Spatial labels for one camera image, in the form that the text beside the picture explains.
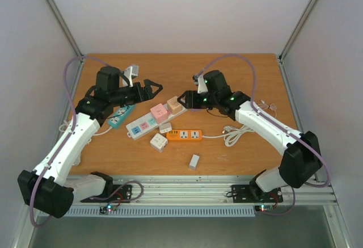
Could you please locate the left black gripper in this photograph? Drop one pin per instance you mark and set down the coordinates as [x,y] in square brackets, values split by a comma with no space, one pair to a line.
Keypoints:
[146,96]

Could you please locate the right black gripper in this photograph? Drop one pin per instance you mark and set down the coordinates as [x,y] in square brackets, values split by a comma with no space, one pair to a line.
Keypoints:
[194,99]

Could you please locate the beige cube socket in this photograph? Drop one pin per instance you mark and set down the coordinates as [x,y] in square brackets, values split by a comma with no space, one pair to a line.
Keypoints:
[173,106]

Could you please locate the pink cube socket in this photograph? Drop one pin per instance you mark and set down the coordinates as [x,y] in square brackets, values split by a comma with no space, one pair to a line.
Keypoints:
[159,113]

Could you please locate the small white square charger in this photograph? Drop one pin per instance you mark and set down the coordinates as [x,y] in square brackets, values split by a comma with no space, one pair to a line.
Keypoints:
[164,128]

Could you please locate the white cube socket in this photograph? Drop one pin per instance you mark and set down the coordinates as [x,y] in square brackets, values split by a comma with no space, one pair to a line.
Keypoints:
[159,142]

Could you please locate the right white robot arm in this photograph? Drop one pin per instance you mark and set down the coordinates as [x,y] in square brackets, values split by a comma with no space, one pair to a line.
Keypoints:
[299,151]

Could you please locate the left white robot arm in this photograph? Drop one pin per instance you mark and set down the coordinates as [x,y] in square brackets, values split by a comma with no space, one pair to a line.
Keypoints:
[46,187]

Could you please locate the orange power strip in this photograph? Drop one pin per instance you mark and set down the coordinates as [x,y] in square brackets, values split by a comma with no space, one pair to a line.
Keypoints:
[184,135]

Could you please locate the long white power strip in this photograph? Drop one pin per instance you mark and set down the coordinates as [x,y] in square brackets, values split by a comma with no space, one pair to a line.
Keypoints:
[147,123]

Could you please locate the teal power strip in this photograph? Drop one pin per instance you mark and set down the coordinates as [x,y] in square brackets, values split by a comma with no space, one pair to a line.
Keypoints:
[120,116]

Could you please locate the left circuit board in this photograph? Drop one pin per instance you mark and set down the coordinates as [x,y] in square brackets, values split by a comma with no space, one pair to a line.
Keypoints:
[109,209]

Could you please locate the circuit board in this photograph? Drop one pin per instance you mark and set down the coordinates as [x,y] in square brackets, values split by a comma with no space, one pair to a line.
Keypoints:
[109,209]
[264,208]

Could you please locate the right circuit board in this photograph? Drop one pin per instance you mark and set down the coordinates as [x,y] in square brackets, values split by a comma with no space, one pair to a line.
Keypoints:
[264,208]

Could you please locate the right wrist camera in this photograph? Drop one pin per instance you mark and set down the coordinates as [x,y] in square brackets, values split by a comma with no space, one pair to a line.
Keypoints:
[200,83]

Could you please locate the white wall charger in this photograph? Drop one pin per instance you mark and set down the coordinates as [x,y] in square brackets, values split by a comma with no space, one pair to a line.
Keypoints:
[194,161]

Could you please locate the aluminium rail frame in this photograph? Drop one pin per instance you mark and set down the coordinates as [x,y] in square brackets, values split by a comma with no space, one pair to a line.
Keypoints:
[211,190]

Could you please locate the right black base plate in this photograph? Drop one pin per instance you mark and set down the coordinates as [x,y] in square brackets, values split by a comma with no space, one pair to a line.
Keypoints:
[241,194]

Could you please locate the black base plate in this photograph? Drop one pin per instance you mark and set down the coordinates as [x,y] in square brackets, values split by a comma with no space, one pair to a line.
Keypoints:
[241,194]
[122,193]

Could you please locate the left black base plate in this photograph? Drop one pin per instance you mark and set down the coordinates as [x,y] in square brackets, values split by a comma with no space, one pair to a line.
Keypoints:
[122,193]

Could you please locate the grey slotted cable duct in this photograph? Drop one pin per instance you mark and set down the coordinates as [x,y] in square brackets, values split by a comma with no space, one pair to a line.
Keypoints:
[163,211]

